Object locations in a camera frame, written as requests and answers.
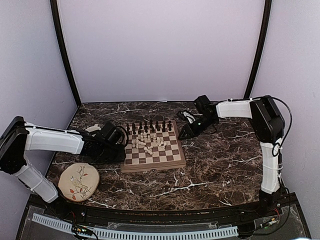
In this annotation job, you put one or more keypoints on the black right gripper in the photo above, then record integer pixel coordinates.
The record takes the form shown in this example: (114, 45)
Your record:
(188, 130)

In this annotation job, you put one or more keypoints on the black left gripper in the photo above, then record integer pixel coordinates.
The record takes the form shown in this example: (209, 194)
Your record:
(121, 156)

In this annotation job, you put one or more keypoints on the wooden chess board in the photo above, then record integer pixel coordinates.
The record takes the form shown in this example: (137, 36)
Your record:
(152, 147)

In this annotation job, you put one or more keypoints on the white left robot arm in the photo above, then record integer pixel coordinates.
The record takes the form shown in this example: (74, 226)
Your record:
(22, 140)

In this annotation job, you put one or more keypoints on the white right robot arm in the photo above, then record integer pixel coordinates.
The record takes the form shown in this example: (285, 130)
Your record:
(268, 125)

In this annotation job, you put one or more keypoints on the black chess rook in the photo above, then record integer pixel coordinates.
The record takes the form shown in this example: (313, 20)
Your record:
(170, 126)
(128, 128)

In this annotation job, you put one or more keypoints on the floral ceramic mug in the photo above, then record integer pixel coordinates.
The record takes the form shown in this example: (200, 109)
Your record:
(93, 130)

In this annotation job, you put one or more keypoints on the bird painted ceramic plate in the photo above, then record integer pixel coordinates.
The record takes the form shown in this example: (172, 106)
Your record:
(79, 182)

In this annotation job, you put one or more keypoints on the black front rail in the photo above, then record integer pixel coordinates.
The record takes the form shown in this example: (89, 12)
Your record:
(101, 215)

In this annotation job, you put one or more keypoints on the grey slotted cable duct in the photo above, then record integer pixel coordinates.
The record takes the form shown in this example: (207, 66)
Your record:
(124, 231)

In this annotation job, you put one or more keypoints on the left black frame post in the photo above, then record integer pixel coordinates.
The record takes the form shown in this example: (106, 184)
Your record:
(63, 51)

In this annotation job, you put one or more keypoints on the black frame post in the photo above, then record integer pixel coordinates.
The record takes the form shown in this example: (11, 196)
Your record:
(63, 51)
(259, 48)

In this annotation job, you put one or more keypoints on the right black frame post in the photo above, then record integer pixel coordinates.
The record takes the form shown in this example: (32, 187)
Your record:
(259, 48)

